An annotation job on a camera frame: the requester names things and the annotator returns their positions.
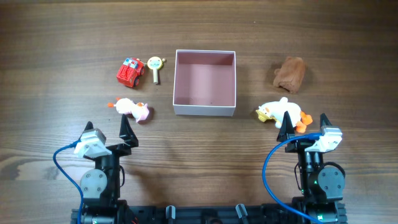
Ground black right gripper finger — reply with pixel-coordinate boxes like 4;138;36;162
277;111;295;142
320;113;332;127

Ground white plush duck yellow hat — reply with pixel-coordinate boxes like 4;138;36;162
256;97;313;133

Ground white pink plush duck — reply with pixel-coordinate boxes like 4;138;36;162
108;98;150;123

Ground brown plush toy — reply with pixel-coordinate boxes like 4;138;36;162
273;57;306;94

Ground red toy fire truck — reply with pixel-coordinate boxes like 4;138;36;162
116;58;145;88

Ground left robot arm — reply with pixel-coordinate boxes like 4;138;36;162
71;115;139;224

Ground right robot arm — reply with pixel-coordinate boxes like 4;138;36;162
277;112;348;223

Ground yellow wooden rattle drum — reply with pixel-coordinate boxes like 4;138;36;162
146;56;166;85

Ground pink cardboard box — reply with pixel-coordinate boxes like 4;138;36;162
173;49;237;116

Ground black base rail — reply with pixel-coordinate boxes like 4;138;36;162
70;203;348;224

